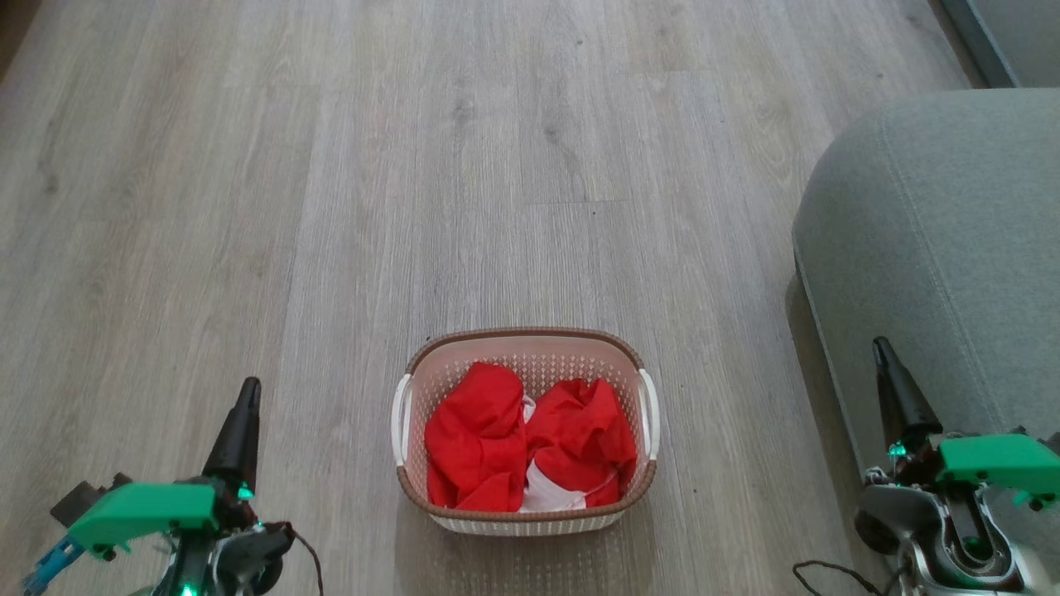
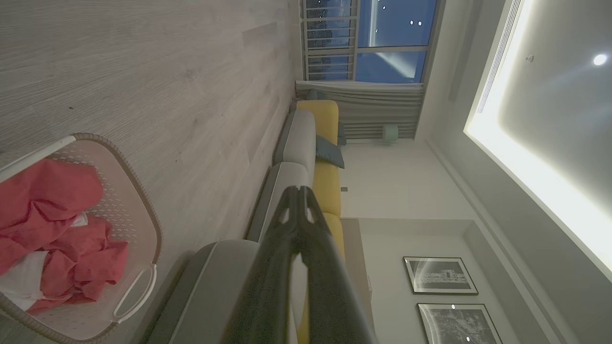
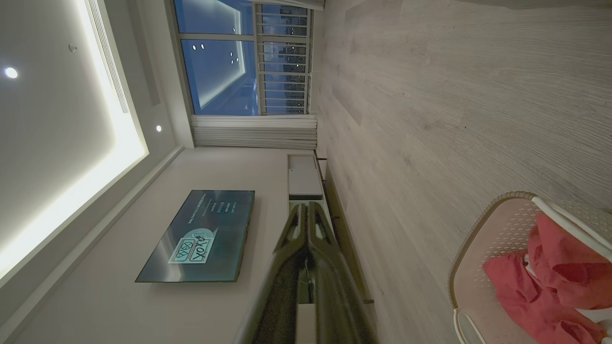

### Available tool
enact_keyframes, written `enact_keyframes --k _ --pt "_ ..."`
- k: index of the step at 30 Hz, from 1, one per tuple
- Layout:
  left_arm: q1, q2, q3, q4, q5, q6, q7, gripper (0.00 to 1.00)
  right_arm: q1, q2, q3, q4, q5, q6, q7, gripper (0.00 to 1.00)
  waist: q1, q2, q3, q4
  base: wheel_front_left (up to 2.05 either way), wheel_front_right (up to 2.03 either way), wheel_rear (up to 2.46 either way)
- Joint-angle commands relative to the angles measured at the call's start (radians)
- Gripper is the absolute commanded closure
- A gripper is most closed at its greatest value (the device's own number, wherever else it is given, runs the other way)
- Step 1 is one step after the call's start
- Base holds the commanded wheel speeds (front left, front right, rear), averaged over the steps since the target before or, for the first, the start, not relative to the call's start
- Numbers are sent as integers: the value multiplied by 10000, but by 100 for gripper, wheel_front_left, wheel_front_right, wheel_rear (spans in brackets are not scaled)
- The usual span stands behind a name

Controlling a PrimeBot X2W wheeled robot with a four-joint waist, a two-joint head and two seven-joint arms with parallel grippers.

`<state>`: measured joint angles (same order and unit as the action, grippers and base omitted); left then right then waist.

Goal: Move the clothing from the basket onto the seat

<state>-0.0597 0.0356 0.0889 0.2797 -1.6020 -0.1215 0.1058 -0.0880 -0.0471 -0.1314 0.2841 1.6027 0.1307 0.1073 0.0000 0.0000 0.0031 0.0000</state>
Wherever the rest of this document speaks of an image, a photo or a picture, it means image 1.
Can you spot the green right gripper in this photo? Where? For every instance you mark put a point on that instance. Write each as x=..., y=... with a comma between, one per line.
x=994, y=463

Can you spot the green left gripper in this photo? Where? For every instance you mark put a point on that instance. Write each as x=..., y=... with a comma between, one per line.
x=141, y=505

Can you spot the red garment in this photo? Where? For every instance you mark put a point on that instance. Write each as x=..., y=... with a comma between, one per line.
x=476, y=430

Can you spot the white garment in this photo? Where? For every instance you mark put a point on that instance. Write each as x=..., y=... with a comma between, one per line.
x=551, y=495

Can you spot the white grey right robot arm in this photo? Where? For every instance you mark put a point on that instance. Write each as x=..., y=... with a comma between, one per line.
x=919, y=530

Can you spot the grey fabric sofa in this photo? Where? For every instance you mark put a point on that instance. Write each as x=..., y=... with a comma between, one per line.
x=952, y=232

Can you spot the grey sofa section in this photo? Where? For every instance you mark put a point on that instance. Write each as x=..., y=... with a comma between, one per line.
x=1027, y=33

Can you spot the cream laundry basket brown rim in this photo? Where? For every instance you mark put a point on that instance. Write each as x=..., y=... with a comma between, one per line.
x=538, y=364

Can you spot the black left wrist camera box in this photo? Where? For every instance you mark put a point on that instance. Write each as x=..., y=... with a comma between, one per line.
x=79, y=497

